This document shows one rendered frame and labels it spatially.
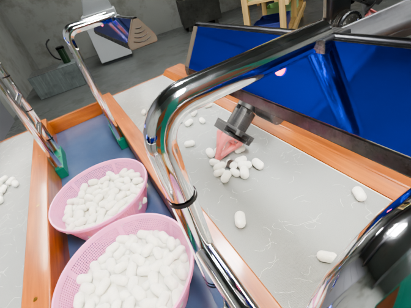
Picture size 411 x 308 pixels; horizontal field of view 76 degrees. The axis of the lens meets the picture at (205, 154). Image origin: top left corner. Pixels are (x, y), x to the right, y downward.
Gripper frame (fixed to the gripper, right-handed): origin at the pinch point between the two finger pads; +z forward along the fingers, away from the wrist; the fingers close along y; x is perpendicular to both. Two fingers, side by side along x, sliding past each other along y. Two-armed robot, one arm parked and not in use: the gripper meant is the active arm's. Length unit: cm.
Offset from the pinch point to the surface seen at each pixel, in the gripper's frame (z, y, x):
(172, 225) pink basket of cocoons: 15.0, 12.6, -12.9
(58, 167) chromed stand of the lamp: 36, -45, -25
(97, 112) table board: 21, -90, -9
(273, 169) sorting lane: -4.8, 12.6, 6.3
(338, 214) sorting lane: -4.9, 31.1, 6.2
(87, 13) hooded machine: -47, -528, 20
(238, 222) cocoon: 6.4, 21.4, -6.0
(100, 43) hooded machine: -13, -524, 59
